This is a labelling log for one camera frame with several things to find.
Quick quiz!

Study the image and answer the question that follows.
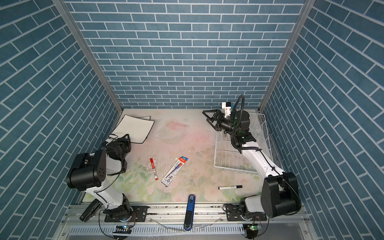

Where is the red marker pen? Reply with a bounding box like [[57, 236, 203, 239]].
[[150, 158, 158, 181]]

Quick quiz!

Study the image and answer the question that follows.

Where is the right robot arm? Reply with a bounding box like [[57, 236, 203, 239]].
[[203, 110, 302, 221]]

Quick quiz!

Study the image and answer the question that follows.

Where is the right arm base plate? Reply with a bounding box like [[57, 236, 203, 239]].
[[222, 204, 267, 222]]

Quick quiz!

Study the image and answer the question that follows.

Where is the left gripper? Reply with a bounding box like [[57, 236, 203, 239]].
[[114, 133, 130, 162]]

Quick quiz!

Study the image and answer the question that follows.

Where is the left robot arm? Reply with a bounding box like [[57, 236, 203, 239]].
[[66, 134, 134, 222]]

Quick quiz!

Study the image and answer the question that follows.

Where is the circuit board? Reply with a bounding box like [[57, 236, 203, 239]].
[[113, 225, 132, 236], [244, 224, 262, 234]]

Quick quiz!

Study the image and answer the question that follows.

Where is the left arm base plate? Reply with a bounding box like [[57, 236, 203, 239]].
[[104, 206, 149, 223]]

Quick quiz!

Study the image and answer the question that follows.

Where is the white cable duct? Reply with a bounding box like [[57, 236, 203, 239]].
[[69, 224, 245, 237]]

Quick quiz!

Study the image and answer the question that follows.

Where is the right circuit board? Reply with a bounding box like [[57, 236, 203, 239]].
[[244, 224, 262, 234]]

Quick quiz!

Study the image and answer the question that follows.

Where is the white wire dish rack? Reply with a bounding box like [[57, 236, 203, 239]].
[[213, 109, 272, 174]]

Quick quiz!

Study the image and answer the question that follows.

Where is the blue black handheld device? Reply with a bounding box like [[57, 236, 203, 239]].
[[184, 194, 196, 231]]

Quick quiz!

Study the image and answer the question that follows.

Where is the aluminium rail frame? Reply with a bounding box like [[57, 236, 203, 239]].
[[53, 202, 317, 240]]

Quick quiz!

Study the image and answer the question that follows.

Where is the white square plate black rim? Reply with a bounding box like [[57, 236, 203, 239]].
[[132, 116, 151, 121]]

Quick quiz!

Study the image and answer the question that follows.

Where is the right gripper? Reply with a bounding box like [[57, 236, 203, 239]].
[[204, 110, 240, 137]]

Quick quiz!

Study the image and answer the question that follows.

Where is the left circuit board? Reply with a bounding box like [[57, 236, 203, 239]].
[[113, 225, 132, 236]]

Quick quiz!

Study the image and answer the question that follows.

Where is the black white marker pen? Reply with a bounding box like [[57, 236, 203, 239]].
[[218, 185, 243, 190]]

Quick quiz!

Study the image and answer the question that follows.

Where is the pen package red blue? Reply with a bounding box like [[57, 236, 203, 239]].
[[161, 156, 188, 187]]

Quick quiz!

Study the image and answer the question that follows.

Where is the black clip on rail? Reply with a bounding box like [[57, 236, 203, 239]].
[[80, 199, 103, 222]]

